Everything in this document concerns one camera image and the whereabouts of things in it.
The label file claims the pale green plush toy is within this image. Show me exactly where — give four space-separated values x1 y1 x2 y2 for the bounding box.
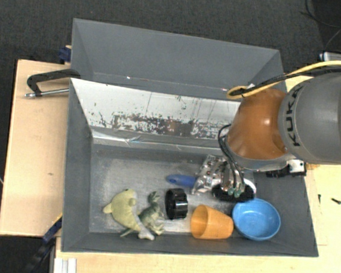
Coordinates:
100 185 160 242

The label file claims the pale wood board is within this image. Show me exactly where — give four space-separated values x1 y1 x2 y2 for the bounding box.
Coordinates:
0 59 78 242

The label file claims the black ring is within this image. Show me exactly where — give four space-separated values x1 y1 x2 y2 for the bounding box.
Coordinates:
211 179 257 205

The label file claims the blue plastic bowl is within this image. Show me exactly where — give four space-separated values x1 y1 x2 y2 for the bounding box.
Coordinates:
229 195 284 244

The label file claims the black ribbed round cap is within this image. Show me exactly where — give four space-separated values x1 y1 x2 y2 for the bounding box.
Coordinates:
162 186 191 222

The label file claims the blue tool handle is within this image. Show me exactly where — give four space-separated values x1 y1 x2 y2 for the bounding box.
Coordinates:
165 172 198 188

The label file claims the orange plastic cup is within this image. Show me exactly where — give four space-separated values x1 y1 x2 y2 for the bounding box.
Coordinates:
188 203 237 243

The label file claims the green toy dinosaur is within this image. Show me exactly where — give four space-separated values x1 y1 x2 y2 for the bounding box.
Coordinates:
119 188 169 241

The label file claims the grey metal bin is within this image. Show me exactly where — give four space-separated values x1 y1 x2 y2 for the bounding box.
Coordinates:
50 17 340 273

